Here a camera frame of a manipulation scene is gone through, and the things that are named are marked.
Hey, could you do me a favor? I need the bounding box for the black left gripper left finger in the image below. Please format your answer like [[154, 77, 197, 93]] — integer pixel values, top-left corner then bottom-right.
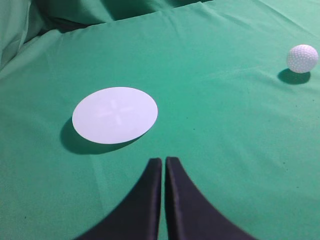
[[79, 158, 162, 240]]

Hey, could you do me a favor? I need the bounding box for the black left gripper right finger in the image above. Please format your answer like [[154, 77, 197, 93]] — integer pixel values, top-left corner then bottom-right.
[[164, 157, 255, 240]]

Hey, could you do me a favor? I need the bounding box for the white perforated ball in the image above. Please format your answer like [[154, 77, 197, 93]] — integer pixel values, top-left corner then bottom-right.
[[286, 44, 319, 74]]

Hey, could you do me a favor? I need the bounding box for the white round plate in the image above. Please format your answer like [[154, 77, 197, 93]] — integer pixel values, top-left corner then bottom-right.
[[71, 87, 159, 145]]

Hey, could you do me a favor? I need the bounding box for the green backdrop cloth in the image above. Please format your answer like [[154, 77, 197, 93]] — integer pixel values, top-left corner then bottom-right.
[[0, 0, 216, 71]]

